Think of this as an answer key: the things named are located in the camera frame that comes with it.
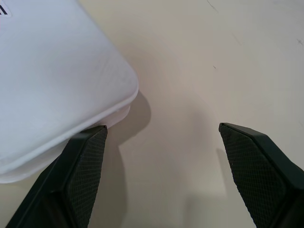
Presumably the white plastic container lid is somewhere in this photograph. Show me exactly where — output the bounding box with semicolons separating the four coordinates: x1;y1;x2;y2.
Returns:
0;0;139;185

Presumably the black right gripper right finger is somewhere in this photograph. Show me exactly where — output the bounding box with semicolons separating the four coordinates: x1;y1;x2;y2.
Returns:
218;122;304;228

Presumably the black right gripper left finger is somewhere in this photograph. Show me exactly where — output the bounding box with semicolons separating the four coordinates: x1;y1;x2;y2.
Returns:
4;125;108;228

